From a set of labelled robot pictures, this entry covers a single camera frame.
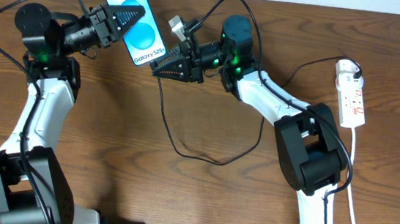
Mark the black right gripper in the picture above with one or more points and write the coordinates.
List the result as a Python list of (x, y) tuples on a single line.
[(189, 64)]

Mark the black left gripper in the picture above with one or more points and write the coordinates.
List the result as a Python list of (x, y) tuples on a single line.
[(101, 25)]

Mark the white power strip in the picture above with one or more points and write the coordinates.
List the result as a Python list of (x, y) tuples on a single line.
[(350, 94)]

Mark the blue Galaxy S25+ smartphone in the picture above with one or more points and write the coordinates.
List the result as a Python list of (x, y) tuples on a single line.
[(143, 40)]

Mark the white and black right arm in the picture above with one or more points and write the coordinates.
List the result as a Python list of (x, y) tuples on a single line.
[(310, 153)]

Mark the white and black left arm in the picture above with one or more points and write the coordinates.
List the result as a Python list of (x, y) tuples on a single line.
[(33, 187)]

